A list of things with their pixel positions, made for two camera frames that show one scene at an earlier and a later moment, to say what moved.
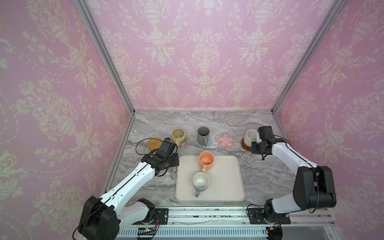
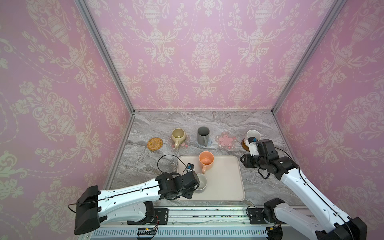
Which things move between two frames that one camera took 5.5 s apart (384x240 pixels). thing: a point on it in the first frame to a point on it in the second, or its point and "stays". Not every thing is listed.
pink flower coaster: (225, 140) stays
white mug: (251, 135) stays
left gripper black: (176, 160) to (190, 195)
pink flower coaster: (185, 144) stays
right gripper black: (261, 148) to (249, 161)
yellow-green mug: (178, 136) stays
